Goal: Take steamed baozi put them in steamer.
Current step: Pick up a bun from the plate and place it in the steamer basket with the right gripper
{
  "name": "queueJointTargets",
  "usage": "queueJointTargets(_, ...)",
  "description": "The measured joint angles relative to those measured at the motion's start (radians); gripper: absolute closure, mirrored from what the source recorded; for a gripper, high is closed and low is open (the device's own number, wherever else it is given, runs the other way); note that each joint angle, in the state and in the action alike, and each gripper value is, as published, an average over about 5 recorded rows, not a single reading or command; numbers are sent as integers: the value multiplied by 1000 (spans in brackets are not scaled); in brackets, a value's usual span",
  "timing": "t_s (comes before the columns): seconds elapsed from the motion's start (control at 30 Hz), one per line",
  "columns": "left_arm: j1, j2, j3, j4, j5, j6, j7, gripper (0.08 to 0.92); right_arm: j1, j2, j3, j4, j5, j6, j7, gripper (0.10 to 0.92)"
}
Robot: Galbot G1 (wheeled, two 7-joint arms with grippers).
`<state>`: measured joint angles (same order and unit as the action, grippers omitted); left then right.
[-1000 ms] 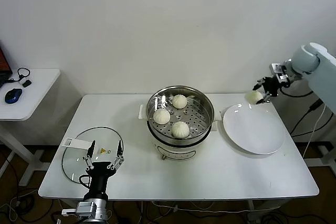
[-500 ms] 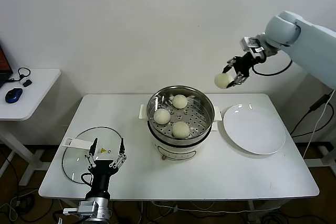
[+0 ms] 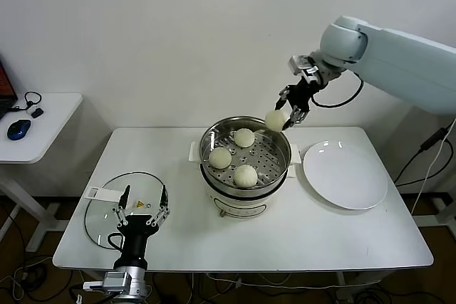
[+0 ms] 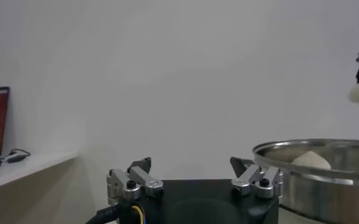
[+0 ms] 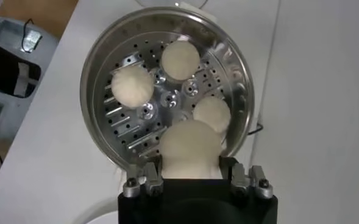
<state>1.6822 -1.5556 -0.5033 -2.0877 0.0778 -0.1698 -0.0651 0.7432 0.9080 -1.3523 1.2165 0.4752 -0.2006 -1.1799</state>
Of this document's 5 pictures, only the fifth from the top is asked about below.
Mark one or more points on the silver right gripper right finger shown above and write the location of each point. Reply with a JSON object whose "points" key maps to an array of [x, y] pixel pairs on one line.
{"points": [[238, 179]]}

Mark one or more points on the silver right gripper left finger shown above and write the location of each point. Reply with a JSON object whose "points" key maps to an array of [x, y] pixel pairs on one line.
{"points": [[153, 179]]}

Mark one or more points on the white steamed baozi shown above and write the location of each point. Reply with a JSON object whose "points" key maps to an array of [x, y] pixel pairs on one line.
{"points": [[212, 114], [189, 149], [132, 87], [180, 60]]}

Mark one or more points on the perforated steel steamer basket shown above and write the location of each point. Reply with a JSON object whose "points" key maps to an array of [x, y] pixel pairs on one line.
{"points": [[100, 61]]}

